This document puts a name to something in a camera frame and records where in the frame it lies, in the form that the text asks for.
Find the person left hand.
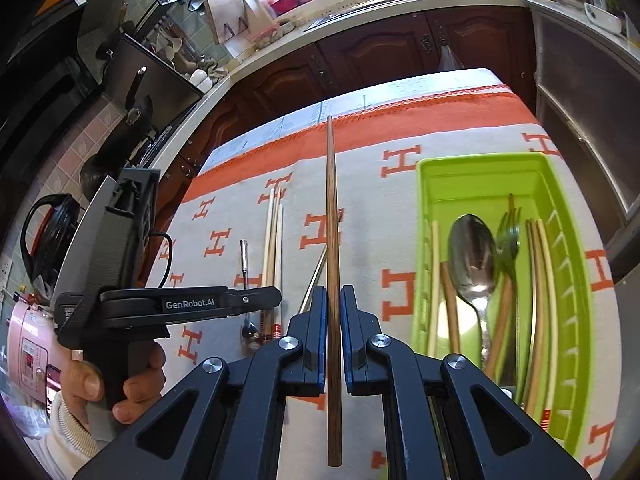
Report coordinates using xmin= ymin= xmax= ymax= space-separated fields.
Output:
xmin=61 ymin=342 xmax=166 ymax=430

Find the bamboo chopstick pale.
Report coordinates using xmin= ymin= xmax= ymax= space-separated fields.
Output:
xmin=535 ymin=219 xmax=559 ymax=431

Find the person left forearm sleeve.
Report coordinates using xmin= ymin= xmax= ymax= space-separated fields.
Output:
xmin=23 ymin=393 xmax=99 ymax=480

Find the wooden handled small spoon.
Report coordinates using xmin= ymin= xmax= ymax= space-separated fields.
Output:
xmin=240 ymin=238 xmax=259 ymax=351

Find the white ceramic soup spoon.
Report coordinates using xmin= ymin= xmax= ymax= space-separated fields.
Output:
xmin=436 ymin=299 xmax=482 ymax=362

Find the black kettle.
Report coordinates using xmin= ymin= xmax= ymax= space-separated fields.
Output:
xmin=20 ymin=193 xmax=80 ymax=298

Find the bamboo chopstick red band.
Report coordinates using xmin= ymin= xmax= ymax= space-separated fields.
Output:
xmin=258 ymin=188 xmax=277 ymax=344

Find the green plastic utensil tray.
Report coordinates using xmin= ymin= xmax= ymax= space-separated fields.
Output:
xmin=410 ymin=153 xmax=594 ymax=453

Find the wooden cutting board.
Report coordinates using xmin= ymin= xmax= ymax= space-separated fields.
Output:
xmin=204 ymin=0 xmax=248 ymax=44

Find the dark brown wooden chopstick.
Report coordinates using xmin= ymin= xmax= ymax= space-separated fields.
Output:
xmin=326 ymin=116 xmax=343 ymax=468

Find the black frying pan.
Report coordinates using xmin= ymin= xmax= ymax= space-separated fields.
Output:
xmin=80 ymin=66 xmax=153 ymax=200

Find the black cable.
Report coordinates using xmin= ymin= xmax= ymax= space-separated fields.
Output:
xmin=148 ymin=231 xmax=176 ymax=290

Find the steel kitchen sink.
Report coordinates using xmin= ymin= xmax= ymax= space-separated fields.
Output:
xmin=303 ymin=0 xmax=426 ymax=35

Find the large steel spoon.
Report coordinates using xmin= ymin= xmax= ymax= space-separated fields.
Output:
xmin=483 ymin=308 xmax=516 ymax=393
xmin=448 ymin=214 xmax=497 ymax=366

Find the pink rice cooker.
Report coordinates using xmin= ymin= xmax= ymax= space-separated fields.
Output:
xmin=8 ymin=300 xmax=72 ymax=406

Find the white bowl on counter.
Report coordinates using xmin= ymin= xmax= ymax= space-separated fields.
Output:
xmin=584 ymin=2 xmax=623 ymax=35

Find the dark wood long chopstick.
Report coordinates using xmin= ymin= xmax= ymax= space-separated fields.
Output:
xmin=524 ymin=219 xmax=547 ymax=418

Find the bamboo chopstick patterned end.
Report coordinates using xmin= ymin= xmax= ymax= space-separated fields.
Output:
xmin=265 ymin=188 xmax=280 ymax=341

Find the orange beige H-pattern cloth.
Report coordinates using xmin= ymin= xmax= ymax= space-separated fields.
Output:
xmin=146 ymin=70 xmax=622 ymax=478

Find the bamboo chopstick red end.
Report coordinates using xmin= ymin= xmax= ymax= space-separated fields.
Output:
xmin=272 ymin=204 xmax=283 ymax=339

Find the steel fork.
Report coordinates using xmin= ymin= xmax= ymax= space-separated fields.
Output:
xmin=496 ymin=205 xmax=520 ymax=365

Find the steel metal chopstick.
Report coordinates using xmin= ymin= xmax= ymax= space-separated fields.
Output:
xmin=297 ymin=247 xmax=326 ymax=314

